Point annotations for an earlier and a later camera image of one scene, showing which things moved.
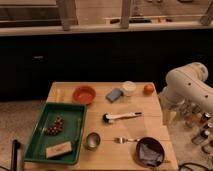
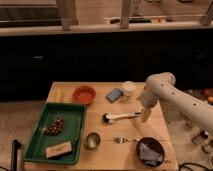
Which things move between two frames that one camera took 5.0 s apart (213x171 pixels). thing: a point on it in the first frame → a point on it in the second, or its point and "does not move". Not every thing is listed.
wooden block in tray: [58, 149] does not move
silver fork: [121, 140] does not move
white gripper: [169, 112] → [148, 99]
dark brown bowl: [150, 152] does not move
